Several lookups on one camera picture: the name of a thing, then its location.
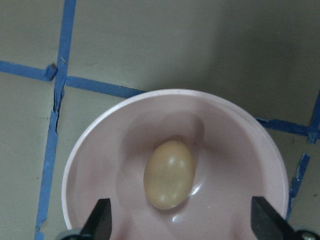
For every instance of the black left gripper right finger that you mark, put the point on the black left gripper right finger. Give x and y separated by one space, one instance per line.
266 223

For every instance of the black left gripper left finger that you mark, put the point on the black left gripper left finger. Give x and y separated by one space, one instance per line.
98 224

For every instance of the brown egg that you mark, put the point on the brown egg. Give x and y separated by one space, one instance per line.
169 175

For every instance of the pink bowl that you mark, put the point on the pink bowl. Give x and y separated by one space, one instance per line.
236 159

